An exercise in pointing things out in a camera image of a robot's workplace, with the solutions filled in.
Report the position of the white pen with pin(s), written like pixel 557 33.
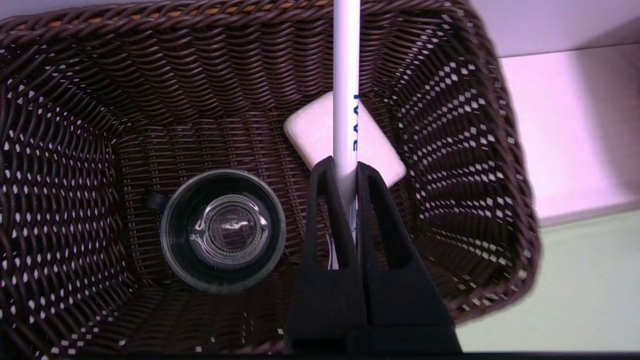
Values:
pixel 346 100

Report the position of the white soap bar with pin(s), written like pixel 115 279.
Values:
pixel 310 135

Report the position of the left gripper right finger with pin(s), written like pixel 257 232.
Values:
pixel 405 300

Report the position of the dark brown wicker basket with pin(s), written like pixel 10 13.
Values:
pixel 100 125

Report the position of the green plastic tray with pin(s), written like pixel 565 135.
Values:
pixel 575 290

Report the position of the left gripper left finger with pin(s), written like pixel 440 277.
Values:
pixel 325 300

